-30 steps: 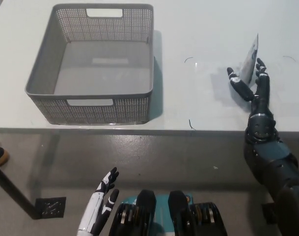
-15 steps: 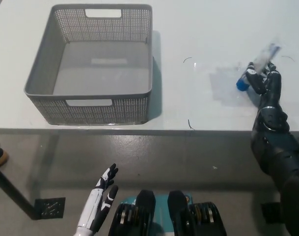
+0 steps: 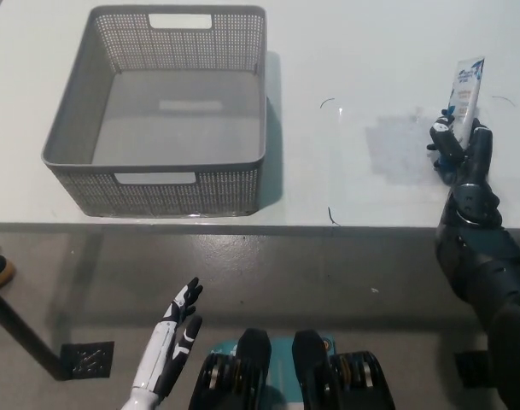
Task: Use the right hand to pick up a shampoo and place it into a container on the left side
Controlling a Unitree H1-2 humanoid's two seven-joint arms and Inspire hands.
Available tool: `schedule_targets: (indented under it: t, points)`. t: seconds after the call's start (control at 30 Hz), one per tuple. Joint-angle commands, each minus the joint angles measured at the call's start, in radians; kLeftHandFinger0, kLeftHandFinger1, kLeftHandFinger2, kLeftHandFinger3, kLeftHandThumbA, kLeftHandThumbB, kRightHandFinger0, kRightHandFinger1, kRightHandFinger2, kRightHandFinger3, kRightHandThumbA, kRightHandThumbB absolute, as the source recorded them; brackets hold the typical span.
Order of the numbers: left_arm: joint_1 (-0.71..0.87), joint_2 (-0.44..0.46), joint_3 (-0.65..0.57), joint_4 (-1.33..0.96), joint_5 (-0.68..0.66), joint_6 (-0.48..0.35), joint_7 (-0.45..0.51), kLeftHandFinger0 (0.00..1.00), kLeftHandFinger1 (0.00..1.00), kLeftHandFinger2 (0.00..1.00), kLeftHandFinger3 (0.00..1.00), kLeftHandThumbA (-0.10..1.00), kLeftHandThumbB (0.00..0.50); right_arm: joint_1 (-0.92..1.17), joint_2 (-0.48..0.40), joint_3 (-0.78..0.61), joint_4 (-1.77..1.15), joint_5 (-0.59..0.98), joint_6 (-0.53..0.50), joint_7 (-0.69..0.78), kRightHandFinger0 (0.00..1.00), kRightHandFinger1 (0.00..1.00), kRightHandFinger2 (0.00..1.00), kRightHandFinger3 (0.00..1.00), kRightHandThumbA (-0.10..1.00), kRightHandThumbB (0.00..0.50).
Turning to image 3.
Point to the dark metal table leg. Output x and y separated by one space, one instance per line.
29 333

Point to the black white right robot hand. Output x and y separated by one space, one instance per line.
475 162

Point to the white blue shampoo tube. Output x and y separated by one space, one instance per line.
466 94

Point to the black tan shoe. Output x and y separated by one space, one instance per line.
1 271

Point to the grey perforated plastic basket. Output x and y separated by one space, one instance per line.
157 194

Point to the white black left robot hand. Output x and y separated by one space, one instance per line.
167 341

